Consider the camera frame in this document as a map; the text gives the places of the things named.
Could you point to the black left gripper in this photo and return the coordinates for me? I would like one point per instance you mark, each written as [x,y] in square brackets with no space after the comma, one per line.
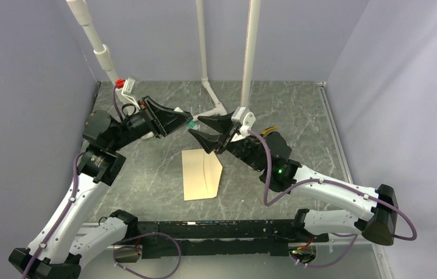
[160,120]

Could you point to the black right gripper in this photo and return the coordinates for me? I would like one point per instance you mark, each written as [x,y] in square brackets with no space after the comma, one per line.
[223,124]

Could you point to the white green glue stick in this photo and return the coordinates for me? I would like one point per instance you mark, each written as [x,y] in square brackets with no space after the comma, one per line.
[191,124]

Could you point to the tan paper envelope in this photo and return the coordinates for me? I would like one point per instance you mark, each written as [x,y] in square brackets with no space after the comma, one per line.
[201,174]

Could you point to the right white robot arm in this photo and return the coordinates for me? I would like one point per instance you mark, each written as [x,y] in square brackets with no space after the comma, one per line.
[366,211]

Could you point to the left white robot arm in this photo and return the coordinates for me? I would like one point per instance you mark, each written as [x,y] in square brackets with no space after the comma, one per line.
[57,251]

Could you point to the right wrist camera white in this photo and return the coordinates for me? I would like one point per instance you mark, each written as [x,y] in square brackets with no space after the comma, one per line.
[245,118]

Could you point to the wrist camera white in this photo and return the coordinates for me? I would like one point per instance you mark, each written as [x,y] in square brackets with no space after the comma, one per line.
[126,90]
[245,118]

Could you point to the yellow handled pliers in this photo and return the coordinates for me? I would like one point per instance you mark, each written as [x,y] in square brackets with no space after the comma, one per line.
[268,130]

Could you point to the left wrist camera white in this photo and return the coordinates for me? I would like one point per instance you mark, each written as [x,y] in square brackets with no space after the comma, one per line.
[126,90]

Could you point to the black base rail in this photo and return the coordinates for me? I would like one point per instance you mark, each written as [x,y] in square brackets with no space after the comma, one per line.
[275,237]

